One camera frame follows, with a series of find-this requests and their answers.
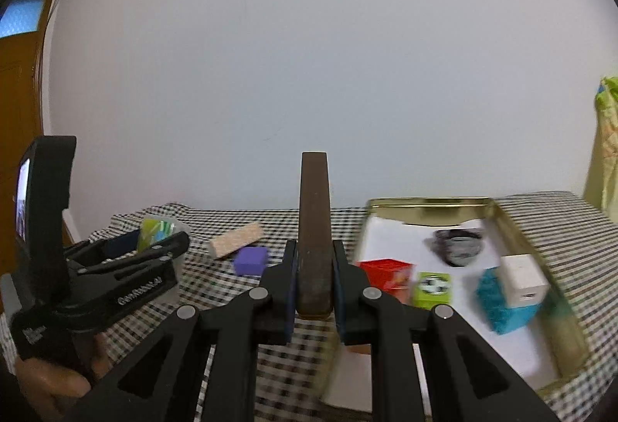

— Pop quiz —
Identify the blue toy building brick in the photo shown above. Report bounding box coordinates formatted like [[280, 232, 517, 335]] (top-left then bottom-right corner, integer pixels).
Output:
[[475, 267, 540, 335]]

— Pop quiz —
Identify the green soccer toy brick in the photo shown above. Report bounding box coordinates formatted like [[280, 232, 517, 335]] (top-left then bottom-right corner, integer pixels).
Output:
[[412, 271, 453, 310]]

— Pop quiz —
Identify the copper embossed metal bar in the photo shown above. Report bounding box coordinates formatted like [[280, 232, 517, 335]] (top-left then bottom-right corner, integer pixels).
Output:
[[347, 344, 371, 355]]

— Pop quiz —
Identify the white charger adapter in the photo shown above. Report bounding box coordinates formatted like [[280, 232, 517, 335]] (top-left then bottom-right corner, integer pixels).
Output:
[[496, 254, 549, 308]]

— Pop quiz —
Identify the purple rectangular block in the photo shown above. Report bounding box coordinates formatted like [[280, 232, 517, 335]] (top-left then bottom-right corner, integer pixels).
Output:
[[233, 246, 268, 277]]

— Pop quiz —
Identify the red small box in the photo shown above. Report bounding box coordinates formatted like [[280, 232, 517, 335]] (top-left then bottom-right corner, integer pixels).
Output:
[[358, 259, 414, 304]]

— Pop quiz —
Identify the grey black object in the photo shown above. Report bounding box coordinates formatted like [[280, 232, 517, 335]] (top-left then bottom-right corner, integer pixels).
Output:
[[433, 229, 484, 267]]

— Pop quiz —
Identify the dark brown wooden block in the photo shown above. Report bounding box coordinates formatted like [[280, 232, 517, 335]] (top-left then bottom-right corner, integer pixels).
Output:
[[296, 152, 333, 319]]

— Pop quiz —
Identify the person's left hand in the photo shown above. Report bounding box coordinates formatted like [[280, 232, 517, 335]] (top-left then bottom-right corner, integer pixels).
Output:
[[15, 357, 92, 421]]

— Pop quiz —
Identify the white paper tray liner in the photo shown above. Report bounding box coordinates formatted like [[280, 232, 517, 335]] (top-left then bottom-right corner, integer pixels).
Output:
[[321, 215, 558, 421]]

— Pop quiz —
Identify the gold metal tin tray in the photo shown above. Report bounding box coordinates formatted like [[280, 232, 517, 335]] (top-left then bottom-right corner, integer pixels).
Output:
[[320, 195, 591, 403]]

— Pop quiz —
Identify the checkered tablecloth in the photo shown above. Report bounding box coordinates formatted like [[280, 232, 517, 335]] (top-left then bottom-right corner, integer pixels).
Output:
[[89, 192, 617, 421]]

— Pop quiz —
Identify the brown wooden door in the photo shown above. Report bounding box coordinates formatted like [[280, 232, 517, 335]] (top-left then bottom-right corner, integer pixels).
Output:
[[1, 0, 53, 273]]

